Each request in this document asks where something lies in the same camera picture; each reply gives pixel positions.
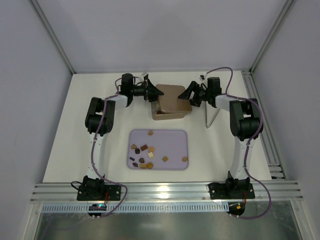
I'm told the rose gold tin lid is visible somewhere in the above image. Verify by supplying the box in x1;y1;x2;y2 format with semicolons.
156;84;192;114

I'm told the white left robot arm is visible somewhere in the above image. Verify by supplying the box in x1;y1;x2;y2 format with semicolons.
73;72;164;202

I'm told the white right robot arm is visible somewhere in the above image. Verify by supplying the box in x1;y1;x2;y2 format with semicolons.
178;77;263;200

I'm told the brown rectangular chocolate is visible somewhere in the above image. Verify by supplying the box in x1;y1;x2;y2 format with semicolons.
140;144;148;151

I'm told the tan rectangular chocolate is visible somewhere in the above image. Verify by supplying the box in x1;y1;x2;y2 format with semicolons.
140;163;147;169

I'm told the rose gold tin box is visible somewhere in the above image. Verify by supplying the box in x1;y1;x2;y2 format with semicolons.
151;101;186;121

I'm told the lilac plastic tray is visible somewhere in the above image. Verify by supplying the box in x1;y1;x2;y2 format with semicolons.
127;129;189;171

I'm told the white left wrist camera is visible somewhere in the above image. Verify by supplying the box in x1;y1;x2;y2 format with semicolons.
139;72;149;81

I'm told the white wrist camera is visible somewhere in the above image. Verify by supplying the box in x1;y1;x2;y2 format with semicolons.
139;72;149;81
199;74;207;82

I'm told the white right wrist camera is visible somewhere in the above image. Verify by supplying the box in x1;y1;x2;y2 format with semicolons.
199;74;207;82

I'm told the slotted cable duct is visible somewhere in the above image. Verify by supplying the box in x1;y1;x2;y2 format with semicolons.
41;201;229;214

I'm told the aluminium mounting rail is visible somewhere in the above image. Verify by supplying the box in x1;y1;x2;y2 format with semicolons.
29;180;304;204

